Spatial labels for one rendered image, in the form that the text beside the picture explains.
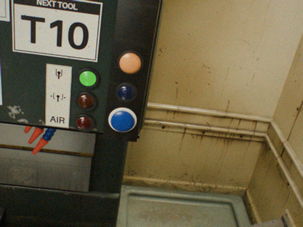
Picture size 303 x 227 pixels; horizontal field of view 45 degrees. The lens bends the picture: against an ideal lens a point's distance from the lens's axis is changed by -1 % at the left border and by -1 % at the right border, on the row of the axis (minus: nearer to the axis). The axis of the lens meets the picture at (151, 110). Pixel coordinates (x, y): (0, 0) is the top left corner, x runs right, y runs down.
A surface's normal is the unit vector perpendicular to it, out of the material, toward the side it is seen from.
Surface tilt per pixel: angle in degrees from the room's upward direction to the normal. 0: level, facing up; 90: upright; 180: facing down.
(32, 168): 90
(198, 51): 90
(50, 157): 91
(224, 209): 0
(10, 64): 90
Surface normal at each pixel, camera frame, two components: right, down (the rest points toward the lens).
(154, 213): 0.15, -0.86
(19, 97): 0.03, 0.49
